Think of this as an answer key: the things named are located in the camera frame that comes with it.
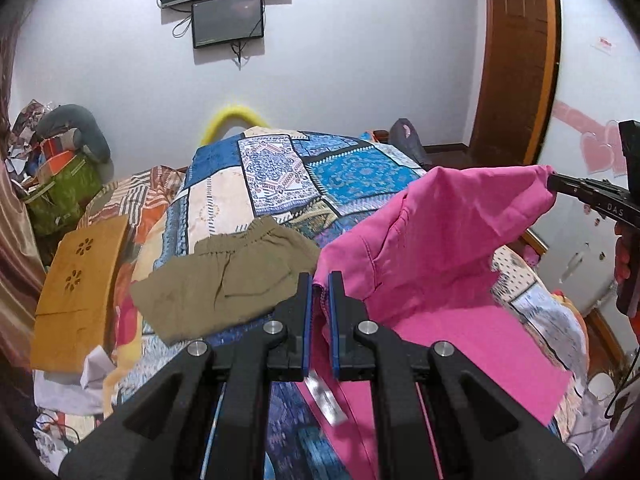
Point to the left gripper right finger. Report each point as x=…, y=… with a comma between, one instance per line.
x=436, y=414

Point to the small black wall monitor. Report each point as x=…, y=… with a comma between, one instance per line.
x=225, y=21

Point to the olive green pants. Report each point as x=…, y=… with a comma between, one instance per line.
x=230, y=279

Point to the grey backpack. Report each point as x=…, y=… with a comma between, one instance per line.
x=403, y=135

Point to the striped orange blanket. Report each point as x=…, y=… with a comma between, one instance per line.
x=143, y=199

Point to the green storage basket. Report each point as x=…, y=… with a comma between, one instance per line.
x=57, y=206

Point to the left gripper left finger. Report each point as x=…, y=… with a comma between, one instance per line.
x=205, y=413

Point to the pink pants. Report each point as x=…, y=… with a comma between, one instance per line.
x=422, y=266

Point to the grey neck pillow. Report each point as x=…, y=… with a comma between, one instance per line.
x=77, y=130

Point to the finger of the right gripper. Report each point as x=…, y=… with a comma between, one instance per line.
x=608, y=199

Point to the right hand red glove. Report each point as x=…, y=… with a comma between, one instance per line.
x=622, y=255

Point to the brown wooden door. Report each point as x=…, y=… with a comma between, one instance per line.
x=521, y=64

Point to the blue patchwork bedspread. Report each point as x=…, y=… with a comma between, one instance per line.
x=321, y=186

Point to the orange wooden lap desk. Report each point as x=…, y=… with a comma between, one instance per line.
x=74, y=310

